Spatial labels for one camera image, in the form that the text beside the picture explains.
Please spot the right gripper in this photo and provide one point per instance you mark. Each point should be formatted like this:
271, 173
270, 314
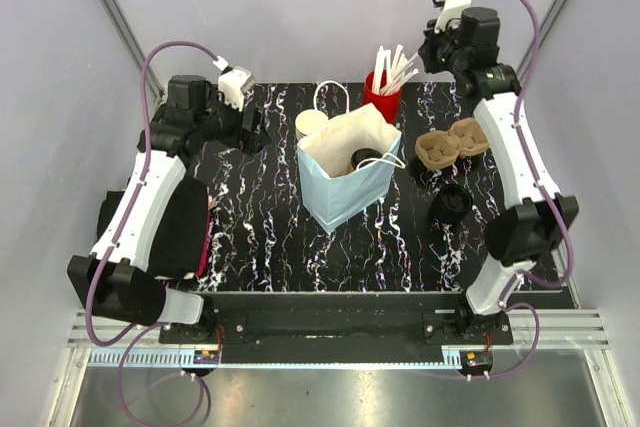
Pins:
430, 38

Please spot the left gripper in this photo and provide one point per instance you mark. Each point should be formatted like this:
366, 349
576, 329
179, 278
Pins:
250, 141

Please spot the black plastic cup lid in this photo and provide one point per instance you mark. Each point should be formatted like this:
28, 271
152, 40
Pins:
361, 156

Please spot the light blue paper bag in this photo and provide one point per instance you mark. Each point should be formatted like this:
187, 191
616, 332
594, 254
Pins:
333, 199

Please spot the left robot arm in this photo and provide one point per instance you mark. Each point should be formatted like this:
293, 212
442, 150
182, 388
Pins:
157, 228

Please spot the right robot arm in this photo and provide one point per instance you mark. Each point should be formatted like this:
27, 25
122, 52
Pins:
464, 42

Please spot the white wrapped straws bundle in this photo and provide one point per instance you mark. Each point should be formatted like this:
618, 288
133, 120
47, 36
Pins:
392, 70

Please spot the stack of paper cups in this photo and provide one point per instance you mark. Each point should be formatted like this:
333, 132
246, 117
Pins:
309, 121

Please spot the black marble pattern mat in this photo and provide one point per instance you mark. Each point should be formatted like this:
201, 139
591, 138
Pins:
263, 239

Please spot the black cloth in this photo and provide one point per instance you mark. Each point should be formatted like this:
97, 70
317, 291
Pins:
181, 239

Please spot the stack of black lids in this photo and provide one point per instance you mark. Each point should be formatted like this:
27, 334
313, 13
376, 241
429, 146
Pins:
451, 204

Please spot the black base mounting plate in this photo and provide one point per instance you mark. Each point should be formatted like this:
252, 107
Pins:
435, 318

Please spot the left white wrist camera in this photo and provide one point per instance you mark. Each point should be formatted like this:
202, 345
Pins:
233, 83

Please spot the aluminium frame rail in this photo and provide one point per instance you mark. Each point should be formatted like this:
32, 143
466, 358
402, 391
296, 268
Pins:
349, 368

